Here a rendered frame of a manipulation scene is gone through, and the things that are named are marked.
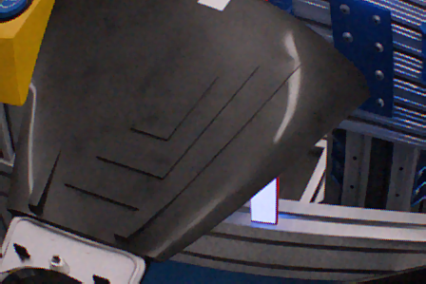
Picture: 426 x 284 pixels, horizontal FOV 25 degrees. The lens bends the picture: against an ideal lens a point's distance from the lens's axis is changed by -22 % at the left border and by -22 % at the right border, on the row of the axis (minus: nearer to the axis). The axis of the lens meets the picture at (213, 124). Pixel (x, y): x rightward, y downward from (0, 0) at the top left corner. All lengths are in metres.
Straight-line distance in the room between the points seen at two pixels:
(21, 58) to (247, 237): 0.29
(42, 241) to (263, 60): 0.19
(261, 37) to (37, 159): 0.17
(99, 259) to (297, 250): 0.48
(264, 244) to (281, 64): 0.37
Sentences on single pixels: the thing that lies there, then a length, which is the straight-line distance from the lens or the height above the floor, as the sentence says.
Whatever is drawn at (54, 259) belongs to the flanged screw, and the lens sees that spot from 0.53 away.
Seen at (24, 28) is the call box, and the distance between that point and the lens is 0.91.
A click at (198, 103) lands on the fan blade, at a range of 0.61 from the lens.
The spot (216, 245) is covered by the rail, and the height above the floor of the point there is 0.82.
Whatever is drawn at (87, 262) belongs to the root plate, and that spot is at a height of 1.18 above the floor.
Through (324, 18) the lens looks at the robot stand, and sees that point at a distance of 1.22.
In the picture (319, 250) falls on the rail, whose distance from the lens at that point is 0.99.
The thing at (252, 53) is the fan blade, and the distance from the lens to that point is 0.65.
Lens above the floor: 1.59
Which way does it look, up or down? 43 degrees down
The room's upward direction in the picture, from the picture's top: 5 degrees counter-clockwise
